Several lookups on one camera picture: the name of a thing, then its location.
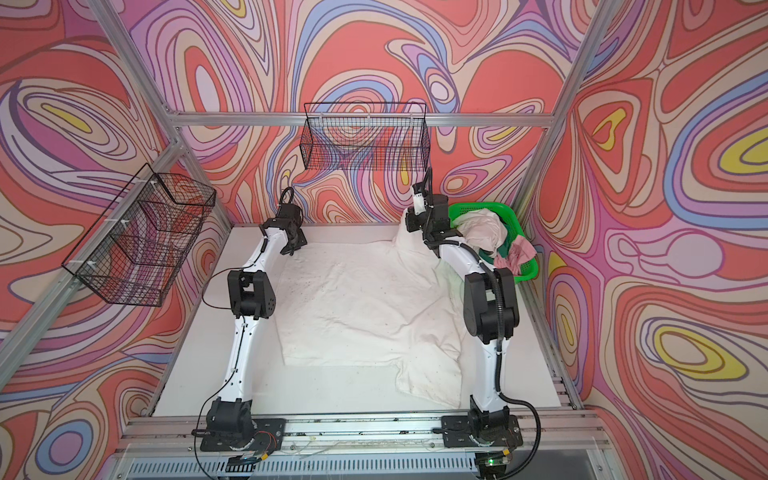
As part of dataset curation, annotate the white t shirt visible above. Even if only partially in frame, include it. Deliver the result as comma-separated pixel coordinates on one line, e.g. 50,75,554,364
275,225,465,408

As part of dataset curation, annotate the green plastic laundry basket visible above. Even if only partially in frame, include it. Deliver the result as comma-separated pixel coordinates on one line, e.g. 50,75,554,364
448,202,538,283

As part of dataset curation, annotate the white cloth in basket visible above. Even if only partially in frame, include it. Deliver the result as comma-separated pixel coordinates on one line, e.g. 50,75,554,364
454,209,508,257

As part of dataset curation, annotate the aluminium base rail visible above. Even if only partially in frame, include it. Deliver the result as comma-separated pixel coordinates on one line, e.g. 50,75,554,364
99,409,627,479

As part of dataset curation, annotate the black wire basket wall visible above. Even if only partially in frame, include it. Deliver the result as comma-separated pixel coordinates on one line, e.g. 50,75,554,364
61,164,216,307
299,101,431,173

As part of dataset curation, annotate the pink cloth in basket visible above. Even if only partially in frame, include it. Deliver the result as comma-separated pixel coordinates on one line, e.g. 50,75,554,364
493,235,536,276

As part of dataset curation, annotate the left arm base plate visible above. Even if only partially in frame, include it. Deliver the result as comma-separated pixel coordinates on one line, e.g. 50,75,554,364
200,417,287,453

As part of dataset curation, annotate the black wire basket back wall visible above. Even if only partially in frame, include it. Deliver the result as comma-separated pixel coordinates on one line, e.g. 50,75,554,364
299,101,431,173

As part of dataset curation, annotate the black wire basket left wall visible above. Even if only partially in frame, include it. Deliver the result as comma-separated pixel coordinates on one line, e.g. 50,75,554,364
61,164,216,307

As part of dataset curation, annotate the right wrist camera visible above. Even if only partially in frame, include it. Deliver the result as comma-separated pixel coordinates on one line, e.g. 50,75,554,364
412,185,433,216

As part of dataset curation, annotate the green cloth in basket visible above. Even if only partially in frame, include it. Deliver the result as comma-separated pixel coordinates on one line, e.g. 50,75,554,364
497,236,515,258

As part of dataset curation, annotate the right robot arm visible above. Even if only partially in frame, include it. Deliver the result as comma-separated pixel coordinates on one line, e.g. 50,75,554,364
405,167,542,479

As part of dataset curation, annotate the aluminium frame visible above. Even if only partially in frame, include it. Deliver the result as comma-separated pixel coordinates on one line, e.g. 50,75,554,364
0,0,625,415

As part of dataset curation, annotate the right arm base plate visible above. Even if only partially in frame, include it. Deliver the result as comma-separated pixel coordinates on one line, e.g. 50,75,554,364
434,411,524,450

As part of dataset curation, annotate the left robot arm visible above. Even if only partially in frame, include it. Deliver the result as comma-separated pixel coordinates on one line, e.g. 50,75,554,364
203,187,307,450

